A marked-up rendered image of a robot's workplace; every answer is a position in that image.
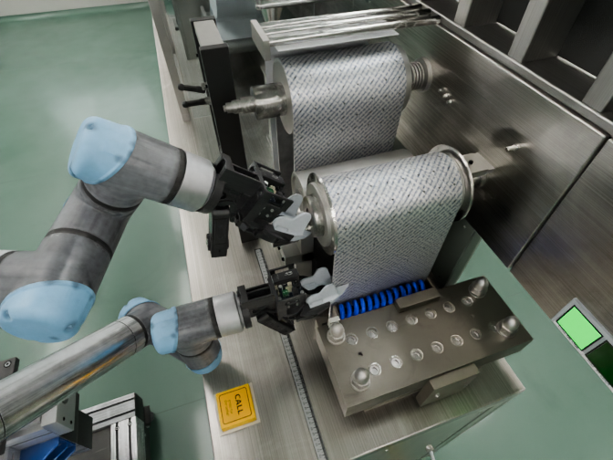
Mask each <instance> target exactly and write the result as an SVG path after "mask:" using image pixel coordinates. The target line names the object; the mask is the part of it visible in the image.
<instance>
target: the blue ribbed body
mask: <svg viewBox="0 0 613 460"><path fill-rule="evenodd" d="M428 288H430V286H429V284H428V283H424V282H423V281H422V280H421V279H419V280H418V283H416V282H415V281H413V282H411V285H410V284H406V285H405V288H404V286H399V290H398V289H397V288H396V287H394V288H393V289H392V293H391V291H390V290H389V289H387V290H386V296H385V294H384V292H383V291H380V293H379V297H378V295H377V294H376V293H374V294H373V295H372V297H373V299H371V296H366V300H367V301H365V300H364V298H360V299H359V303H358V302H357V301H356V300H355V299H353V300H352V304H353V306H351V304H350V302H348V301H347V302H346V308H344V306H343V304H339V305H338V307H339V309H338V313H339V316H340V319H344V318H350V317H351V316H356V315H358V314H361V313H365V311H366V312H368V311H371V310H373V309H376V308H382V307H385V306H388V305H390V304H393V303H394V300H395V299H396V298H400V297H405V296H408V295H410V294H413V293H416V292H420V291H423V290H425V289H428Z"/></svg>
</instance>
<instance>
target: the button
mask: <svg viewBox="0 0 613 460"><path fill-rule="evenodd" d="M215 396H216V401H217V408H218V413H219V419H220V425H221V429H222V430H223V432H225V431H227V430H230V429H233V428H235V427H238V426H240V425H243V424H246V423H250V422H252V421H255V420H256V415H255V407H254V403H253V398H252V394H251V390H250V386H249V384H248V383H247V384H244V385H241V386H238V387H235V388H232V389H230V390H227V391H224V392H219V393H216V395H215Z"/></svg>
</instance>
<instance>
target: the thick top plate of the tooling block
mask: <svg viewBox="0 0 613 460"><path fill-rule="evenodd" d="M481 277H485V276H481ZM477 278H478V277H476V278H473V279H469V280H466V281H463V282H461V283H458V284H455V285H451V286H448V287H444V288H441V289H437V291H438V293H439V294H440V298H439V300H436V301H433V302H431V303H428V304H425V305H422V306H419V307H417V308H411V309H408V310H405V311H402V312H400V313H399V312H398V311H397V309H396V307H395V305H394V304H390V305H388V306H385V307H382V308H376V309H373V310H371V311H368V312H365V313H361V314H358V315H356V316H353V317H350V318H346V319H342V320H341V321H340V322H339V323H340V324H342V326H343V328H344V330H345V340H344V341H343V343H341V344H339V345H333V344H331V343H330V342H329V341H328V340H327V332H328V331H329V327H328V324H327V325H324V326H321V327H317V344H318V347H319V349H320V351H321V354H322V357H323V360H324V362H325V364H326V367H327V371H328V374H329V377H330V379H331V381H332V384H333V387H334V389H335V392H336V395H337V397H338V401H339V404H340V406H341V409H342V412H343V414H344V416H345V417H346V416H349V415H351V414H353V413H357V412H360V411H363V410H365V409H368V408H370V407H372V406H375V405H378V404H380V403H384V402H386V401H389V400H392V399H394V398H397V397H400V396H401V395H404V394H407V393H409V392H414V391H416V390H419V389H421V388H423V386H424V385H425V384H426V382H427V381H428V380H429V379H432V378H435V377H437V376H440V375H443V374H444V373H447V372H450V371H454V370H457V369H460V368H461V367H464V366H467V365H469V364H472V363H474V364H475V365H476V367H480V366H483V365H484V364H487V363H490V362H492V361H497V360H499V359H501V358H504V357H506V356H509V355H512V354H514V353H517V352H519V351H521V350H522V349H523V348H524V347H525V346H527V345H528V344H529V343H530V342H531V341H532V340H533V338H532V336H531V335H530V334H529V332H528V331H527V330H526V329H525V327H524V326H523V324H522V323H521V322H520V326H519V328H518V331H517V332H516V333H515V335H514V336H513V337H512V338H505V337H503V336H502V335H500V334H499V333H498V331H497V329H496V324H497V323H498V322H499V321H501V320H502V319H505V318H506V317H508V316H515V314H514V313H513V311H512V310H510V309H509V307H508V306H507V305H506V303H505V302H504V301H503V299H502V298H501V297H500V295H499V294H498V293H497V292H496V290H495V289H494V288H493V286H492V285H491V284H490V282H489V286H488V290H487V292H486V294H485V296H484V297H483V298H476V297H474V296H472V295H471V294H470V292H469V290H468V287H469V286H470V285H471V284H472V282H473V281H474V280H476V279H477ZM485 278H486V277H485ZM358 368H365V369H366V370H367V371H368V372H369V375H370V377H369V378H370V386H369V388H368V389H367V390H366V391H364V392H358V391H356V390H355V389H353V387H352V386H351V384H350V377H351V375H352V373H353V371H355V370H357V369H358Z"/></svg>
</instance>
